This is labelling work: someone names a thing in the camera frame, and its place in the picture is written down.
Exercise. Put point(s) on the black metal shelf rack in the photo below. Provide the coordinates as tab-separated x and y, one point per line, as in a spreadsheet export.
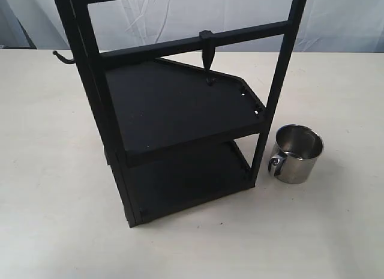
172	141

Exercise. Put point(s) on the stainless steel mug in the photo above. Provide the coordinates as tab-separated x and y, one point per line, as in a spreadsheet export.
294	154

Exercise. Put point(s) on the black plastic clip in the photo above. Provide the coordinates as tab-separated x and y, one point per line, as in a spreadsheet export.
208	53

